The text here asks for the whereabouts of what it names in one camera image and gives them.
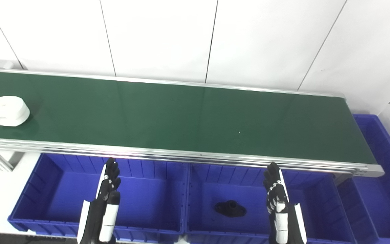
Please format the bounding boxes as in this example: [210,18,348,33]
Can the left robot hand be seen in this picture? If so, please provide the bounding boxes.
[77,158,121,244]

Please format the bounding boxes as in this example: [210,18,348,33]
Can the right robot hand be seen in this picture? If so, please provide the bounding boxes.
[263,162,307,244]

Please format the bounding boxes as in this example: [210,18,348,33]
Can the white round plastic part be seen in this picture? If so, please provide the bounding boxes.
[0,96,30,127]

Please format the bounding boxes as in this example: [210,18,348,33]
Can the blue plastic bin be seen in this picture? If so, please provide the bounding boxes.
[185,163,356,244]
[8,153,190,244]
[337,114,390,244]

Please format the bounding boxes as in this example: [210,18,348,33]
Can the black flanged part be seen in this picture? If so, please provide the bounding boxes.
[215,200,247,218]

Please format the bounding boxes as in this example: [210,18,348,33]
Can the green conveyor belt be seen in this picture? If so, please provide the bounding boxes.
[0,70,377,165]
[0,59,385,177]

